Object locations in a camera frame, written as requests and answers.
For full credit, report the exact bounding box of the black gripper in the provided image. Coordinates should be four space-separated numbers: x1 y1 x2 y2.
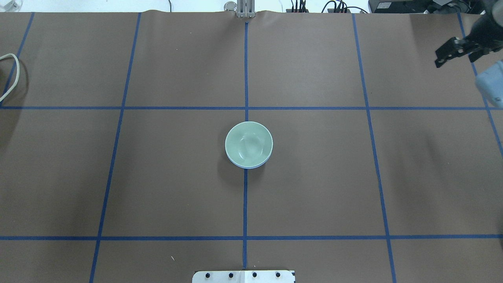
434 12 503 68

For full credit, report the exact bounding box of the green bowl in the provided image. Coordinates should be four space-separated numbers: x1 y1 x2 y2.
224 121 274 165

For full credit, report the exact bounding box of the blue bowl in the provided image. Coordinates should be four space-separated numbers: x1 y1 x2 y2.
228 156 271 169

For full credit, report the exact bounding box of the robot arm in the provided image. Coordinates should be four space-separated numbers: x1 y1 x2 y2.
435 0 503 108

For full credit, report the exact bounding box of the aluminium frame post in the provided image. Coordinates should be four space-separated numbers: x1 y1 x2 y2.
236 0 256 18

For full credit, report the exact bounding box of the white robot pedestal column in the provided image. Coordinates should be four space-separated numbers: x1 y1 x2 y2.
192 270 296 283

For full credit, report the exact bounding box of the white toaster power cord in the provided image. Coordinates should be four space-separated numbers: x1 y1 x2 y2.
0 53 20 103

